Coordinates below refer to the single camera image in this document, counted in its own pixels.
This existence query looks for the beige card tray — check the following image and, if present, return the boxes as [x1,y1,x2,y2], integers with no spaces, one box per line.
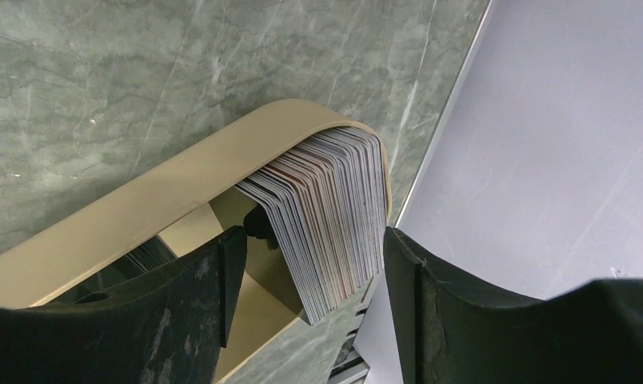
[0,99,380,383]

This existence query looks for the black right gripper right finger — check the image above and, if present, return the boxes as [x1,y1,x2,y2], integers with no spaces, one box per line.
[384,228,643,383]

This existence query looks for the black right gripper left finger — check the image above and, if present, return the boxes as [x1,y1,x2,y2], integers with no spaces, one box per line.
[0,226,247,383]

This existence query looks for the stack of credit cards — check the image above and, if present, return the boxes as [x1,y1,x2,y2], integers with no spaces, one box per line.
[235,126,390,325]

